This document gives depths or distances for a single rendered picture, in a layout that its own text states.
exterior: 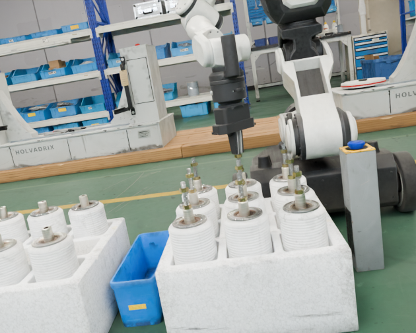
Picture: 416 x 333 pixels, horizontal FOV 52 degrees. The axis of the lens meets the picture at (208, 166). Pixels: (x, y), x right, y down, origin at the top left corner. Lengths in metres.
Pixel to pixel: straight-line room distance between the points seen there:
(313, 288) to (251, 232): 0.16
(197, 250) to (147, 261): 0.44
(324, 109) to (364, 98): 1.72
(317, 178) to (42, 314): 0.88
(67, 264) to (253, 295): 0.40
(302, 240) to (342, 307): 0.15
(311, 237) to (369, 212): 0.27
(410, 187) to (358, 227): 0.37
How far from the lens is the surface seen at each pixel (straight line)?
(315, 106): 1.30
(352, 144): 1.08
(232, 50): 1.02
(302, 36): 1.47
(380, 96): 3.02
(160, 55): 5.68
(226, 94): 1.04
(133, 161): 3.01
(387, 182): 1.45
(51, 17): 10.26
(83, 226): 1.18
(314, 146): 1.25
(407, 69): 3.24
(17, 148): 3.42
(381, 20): 7.31
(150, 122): 3.05
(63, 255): 0.98
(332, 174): 1.40
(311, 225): 0.87
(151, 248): 1.29
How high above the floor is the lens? 0.56
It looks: 13 degrees down
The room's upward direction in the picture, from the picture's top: 9 degrees counter-clockwise
